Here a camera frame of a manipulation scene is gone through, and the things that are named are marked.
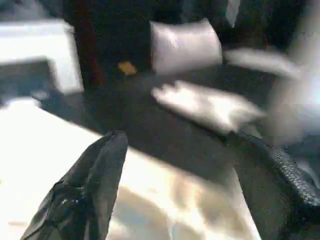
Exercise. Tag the grey pillow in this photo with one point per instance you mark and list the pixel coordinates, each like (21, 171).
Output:
(185, 47)

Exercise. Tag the white flat board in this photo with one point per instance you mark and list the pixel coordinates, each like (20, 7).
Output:
(262, 62)

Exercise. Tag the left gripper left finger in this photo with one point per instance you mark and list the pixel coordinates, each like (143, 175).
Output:
(87, 195)

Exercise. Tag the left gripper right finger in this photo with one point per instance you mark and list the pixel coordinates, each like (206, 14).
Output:
(280, 195)

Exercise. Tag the white sideboard with glass doors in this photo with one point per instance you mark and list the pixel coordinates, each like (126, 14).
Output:
(32, 40)

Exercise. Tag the white plastic table top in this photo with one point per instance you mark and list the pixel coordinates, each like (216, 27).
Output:
(50, 140)

